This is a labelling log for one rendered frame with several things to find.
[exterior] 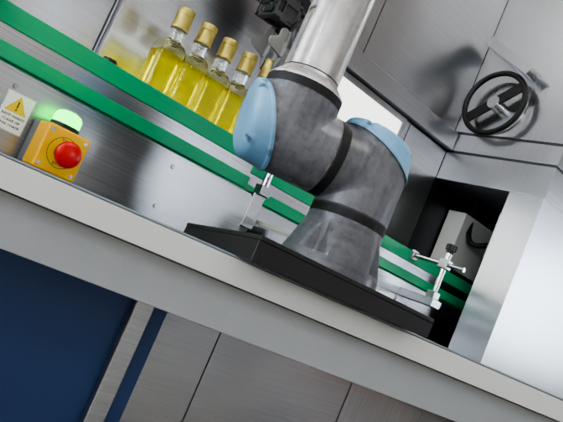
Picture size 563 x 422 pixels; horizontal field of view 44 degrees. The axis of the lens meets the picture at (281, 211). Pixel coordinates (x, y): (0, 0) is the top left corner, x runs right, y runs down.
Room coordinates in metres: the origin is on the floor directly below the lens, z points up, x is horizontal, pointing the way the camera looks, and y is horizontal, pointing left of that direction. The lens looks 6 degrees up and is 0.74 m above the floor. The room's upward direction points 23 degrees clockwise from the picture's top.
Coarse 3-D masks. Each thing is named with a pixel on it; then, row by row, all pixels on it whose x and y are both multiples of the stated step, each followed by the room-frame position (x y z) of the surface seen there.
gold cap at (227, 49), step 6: (222, 42) 1.39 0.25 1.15; (228, 42) 1.38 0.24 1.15; (234, 42) 1.38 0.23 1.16; (222, 48) 1.38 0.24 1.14; (228, 48) 1.38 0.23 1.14; (234, 48) 1.38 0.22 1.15; (216, 54) 1.38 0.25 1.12; (222, 54) 1.38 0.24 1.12; (228, 54) 1.38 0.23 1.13; (234, 54) 1.39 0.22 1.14
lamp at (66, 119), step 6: (54, 114) 1.04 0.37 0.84; (60, 114) 1.03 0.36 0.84; (66, 114) 1.03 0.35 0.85; (72, 114) 1.03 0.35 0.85; (54, 120) 1.03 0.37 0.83; (60, 120) 1.03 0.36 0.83; (66, 120) 1.03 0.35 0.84; (72, 120) 1.03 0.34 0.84; (78, 120) 1.04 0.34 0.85; (66, 126) 1.03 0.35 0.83; (72, 126) 1.03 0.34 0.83; (78, 126) 1.04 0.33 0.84; (78, 132) 1.05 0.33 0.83
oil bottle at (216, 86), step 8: (216, 72) 1.36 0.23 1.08; (224, 72) 1.39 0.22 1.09; (208, 80) 1.36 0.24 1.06; (216, 80) 1.37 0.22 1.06; (224, 80) 1.38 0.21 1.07; (208, 88) 1.36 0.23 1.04; (216, 88) 1.37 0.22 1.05; (224, 88) 1.38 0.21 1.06; (200, 96) 1.36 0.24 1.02; (208, 96) 1.36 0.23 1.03; (216, 96) 1.38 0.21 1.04; (224, 96) 1.39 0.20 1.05; (200, 104) 1.36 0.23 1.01; (208, 104) 1.37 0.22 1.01; (216, 104) 1.38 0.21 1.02; (200, 112) 1.36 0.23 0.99; (208, 112) 1.37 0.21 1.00; (216, 112) 1.39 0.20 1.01
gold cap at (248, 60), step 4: (244, 52) 1.42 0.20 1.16; (248, 52) 1.42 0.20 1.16; (244, 56) 1.42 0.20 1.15; (248, 56) 1.42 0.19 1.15; (252, 56) 1.42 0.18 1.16; (256, 56) 1.42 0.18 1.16; (240, 60) 1.42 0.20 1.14; (244, 60) 1.42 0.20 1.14; (248, 60) 1.42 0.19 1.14; (252, 60) 1.42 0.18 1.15; (256, 60) 1.43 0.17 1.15; (240, 64) 1.42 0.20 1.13; (244, 64) 1.42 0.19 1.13; (248, 64) 1.42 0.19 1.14; (252, 64) 1.42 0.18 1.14; (236, 68) 1.42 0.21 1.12; (240, 68) 1.42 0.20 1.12; (244, 68) 1.41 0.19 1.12; (248, 68) 1.42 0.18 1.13; (252, 68) 1.42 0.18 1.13; (248, 72) 1.42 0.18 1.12
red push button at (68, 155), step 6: (60, 144) 0.99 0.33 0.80; (66, 144) 0.99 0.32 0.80; (72, 144) 1.00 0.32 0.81; (60, 150) 0.99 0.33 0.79; (66, 150) 0.99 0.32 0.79; (72, 150) 1.00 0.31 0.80; (78, 150) 1.01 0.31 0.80; (54, 156) 0.99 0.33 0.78; (60, 156) 0.99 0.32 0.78; (66, 156) 1.00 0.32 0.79; (72, 156) 1.00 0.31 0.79; (78, 156) 1.01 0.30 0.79; (60, 162) 1.00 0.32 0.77; (66, 162) 1.00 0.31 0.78; (72, 162) 1.01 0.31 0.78; (78, 162) 1.01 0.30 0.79
